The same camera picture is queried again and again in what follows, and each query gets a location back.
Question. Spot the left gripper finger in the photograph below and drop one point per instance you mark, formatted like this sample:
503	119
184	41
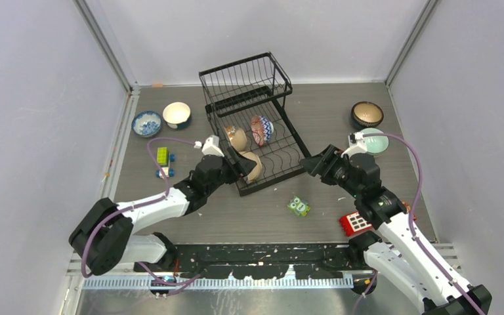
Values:
248	168
237	162

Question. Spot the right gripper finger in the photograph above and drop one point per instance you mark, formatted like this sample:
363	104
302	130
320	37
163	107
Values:
331	156
315	165

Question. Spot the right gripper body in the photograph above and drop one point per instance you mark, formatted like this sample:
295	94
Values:
340	175

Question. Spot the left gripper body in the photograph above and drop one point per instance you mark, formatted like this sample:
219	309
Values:
226	175

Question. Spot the cream bowl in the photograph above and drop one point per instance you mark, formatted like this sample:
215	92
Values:
237	138
256	171

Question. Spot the mint green bowl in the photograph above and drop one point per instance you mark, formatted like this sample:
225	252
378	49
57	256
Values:
375	144

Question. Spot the brown rimmed bowl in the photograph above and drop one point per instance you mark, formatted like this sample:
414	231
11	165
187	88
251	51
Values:
368	114

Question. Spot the black wire dish rack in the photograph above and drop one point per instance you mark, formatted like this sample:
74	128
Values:
256	85

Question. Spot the dark teal bowl white foot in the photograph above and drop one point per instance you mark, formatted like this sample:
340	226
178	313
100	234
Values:
177	115

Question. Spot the blue white patterned bowl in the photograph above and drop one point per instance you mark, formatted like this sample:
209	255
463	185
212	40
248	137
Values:
146	124

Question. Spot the teal bowl tan interior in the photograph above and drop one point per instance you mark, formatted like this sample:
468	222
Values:
357	126

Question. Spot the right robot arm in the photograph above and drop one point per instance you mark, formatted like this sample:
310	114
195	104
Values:
395	247

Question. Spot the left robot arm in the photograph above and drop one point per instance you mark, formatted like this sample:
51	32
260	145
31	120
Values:
109	233

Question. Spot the red patterned bowl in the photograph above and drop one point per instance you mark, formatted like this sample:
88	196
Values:
262	129

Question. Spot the green owl block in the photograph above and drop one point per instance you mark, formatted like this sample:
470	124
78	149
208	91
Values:
298	206

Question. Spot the yellow blue toy block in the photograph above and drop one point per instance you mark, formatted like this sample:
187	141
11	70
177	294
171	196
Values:
164	158

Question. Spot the red grid block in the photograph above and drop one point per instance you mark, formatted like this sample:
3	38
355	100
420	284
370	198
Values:
354	223

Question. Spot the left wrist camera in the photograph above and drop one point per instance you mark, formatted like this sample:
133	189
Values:
210	146

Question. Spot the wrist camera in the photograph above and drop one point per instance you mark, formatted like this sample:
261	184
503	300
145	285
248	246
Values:
356	145
210	146

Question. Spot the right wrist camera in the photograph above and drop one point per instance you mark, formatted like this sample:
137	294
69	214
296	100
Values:
356	145

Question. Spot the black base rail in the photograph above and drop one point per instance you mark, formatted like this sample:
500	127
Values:
264	261

